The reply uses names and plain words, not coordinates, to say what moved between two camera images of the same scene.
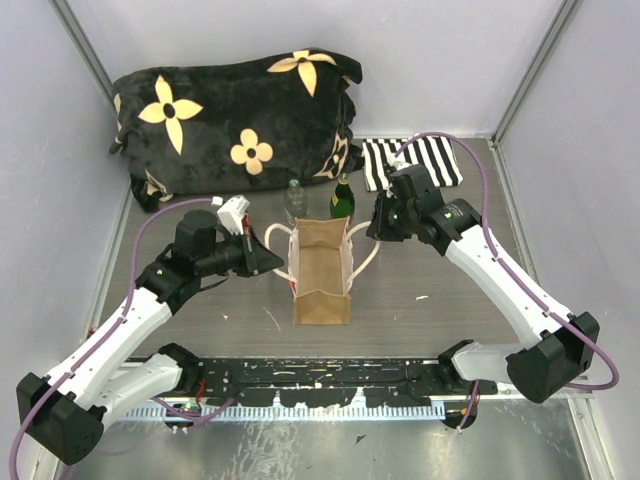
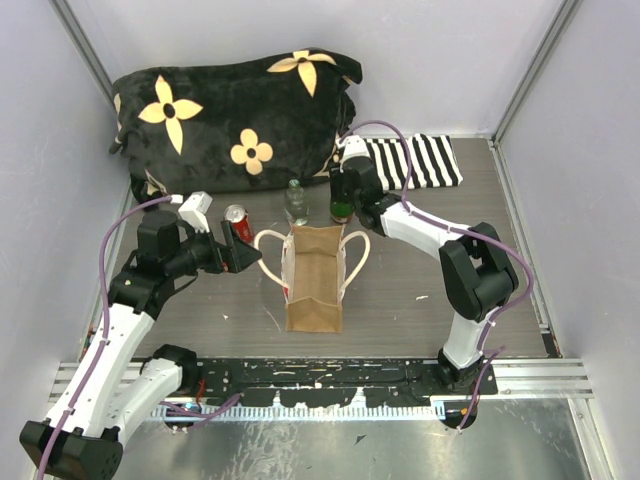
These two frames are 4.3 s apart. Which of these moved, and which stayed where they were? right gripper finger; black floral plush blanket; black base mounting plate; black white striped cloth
Moved: right gripper finger
Stayed: black base mounting plate; black white striped cloth; black floral plush blanket
